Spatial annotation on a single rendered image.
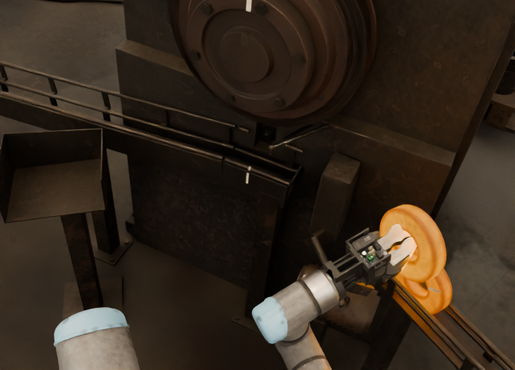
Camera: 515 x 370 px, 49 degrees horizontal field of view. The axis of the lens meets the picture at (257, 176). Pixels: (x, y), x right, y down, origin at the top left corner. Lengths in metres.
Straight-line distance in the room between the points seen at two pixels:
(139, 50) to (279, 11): 0.64
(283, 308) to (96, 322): 0.33
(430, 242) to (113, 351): 0.60
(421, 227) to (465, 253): 1.35
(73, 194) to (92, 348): 0.78
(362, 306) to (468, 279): 0.92
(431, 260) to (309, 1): 0.55
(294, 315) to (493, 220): 1.72
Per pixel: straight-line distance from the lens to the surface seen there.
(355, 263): 1.09
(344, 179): 1.42
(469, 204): 2.68
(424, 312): 1.38
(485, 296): 2.38
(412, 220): 1.14
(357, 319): 1.55
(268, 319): 1.04
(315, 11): 1.16
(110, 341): 0.94
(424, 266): 1.16
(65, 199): 1.64
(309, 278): 1.07
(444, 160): 1.45
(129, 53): 1.67
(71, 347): 0.95
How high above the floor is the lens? 1.78
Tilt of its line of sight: 45 degrees down
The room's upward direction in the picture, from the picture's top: 7 degrees clockwise
